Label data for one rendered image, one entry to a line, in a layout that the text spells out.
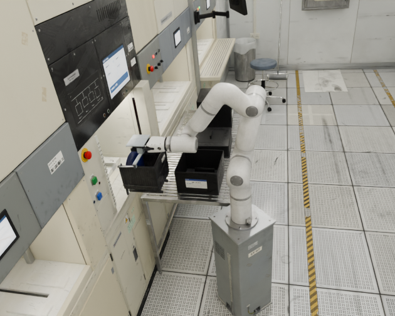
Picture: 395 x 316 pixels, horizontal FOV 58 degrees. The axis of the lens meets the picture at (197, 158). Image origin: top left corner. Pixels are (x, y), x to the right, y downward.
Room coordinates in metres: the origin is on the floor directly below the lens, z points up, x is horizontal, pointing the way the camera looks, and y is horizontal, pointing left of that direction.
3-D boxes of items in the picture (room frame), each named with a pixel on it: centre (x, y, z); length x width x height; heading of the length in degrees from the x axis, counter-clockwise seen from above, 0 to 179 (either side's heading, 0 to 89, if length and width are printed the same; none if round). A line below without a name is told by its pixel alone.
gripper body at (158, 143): (1.65, 0.20, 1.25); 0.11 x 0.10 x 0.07; 75
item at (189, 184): (1.93, -0.01, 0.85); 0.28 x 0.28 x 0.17; 74
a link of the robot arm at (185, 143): (1.62, 0.06, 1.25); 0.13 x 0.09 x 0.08; 75
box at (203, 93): (2.78, -0.21, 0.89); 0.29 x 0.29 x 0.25; 79
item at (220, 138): (2.35, -0.12, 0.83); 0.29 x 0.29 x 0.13; 78
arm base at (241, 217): (1.53, -0.22, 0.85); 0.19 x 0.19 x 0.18
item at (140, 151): (1.68, 0.30, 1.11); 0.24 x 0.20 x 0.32; 165
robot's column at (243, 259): (1.53, -0.22, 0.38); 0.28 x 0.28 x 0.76; 30
